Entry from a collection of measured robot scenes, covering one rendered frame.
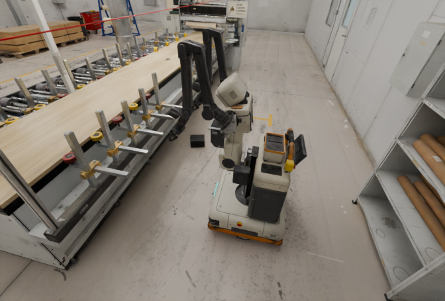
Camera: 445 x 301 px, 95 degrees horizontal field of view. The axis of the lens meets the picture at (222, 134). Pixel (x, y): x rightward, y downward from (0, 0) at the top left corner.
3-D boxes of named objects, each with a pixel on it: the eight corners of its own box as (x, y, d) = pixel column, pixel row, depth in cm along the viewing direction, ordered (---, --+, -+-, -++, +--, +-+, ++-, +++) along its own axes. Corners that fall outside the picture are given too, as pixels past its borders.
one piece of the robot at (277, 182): (276, 184, 216) (295, 117, 168) (275, 233, 173) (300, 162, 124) (244, 178, 222) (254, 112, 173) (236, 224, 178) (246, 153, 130)
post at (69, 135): (99, 185, 145) (73, 130, 117) (96, 189, 142) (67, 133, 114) (95, 184, 145) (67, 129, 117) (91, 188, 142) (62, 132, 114)
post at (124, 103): (139, 147, 187) (126, 99, 159) (137, 149, 184) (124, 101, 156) (136, 146, 187) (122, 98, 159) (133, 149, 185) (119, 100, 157)
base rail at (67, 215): (229, 46, 523) (230, 42, 517) (60, 243, 118) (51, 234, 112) (226, 45, 525) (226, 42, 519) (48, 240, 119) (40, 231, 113)
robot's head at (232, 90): (249, 86, 144) (236, 69, 139) (246, 99, 127) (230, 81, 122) (234, 97, 151) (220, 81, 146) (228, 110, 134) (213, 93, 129)
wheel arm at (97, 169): (130, 176, 136) (128, 171, 134) (127, 179, 134) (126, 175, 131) (74, 164, 143) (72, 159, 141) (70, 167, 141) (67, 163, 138)
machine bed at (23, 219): (220, 69, 563) (220, 35, 512) (68, 275, 158) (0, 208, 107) (196, 67, 574) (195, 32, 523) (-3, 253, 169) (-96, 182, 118)
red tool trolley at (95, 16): (105, 31, 939) (100, 10, 891) (95, 34, 878) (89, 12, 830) (95, 31, 942) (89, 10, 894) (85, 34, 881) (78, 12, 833)
